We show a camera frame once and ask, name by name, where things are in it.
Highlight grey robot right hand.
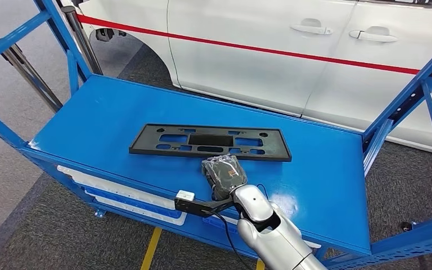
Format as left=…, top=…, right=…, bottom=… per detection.
left=201, top=154, right=249, bottom=202

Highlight black plastic plate frame part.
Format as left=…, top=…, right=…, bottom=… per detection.
left=128, top=123, right=293, bottom=163

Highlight white plastic part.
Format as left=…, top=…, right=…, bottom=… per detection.
left=85, top=190, right=188, bottom=227

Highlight blue metal shelf rack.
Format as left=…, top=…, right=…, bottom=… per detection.
left=0, top=0, right=432, bottom=270

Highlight white car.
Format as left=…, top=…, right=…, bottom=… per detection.
left=60, top=0, right=432, bottom=154

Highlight red barrier belt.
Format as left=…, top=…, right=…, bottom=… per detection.
left=76, top=14, right=432, bottom=81

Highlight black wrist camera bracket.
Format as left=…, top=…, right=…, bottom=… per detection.
left=174, top=197, right=235, bottom=219

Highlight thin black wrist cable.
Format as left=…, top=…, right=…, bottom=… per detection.
left=255, top=183, right=269, bottom=203

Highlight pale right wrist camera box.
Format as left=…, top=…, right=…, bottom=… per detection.
left=175, top=190, right=196, bottom=203

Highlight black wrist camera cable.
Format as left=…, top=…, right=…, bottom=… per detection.
left=210, top=210, right=256, bottom=270

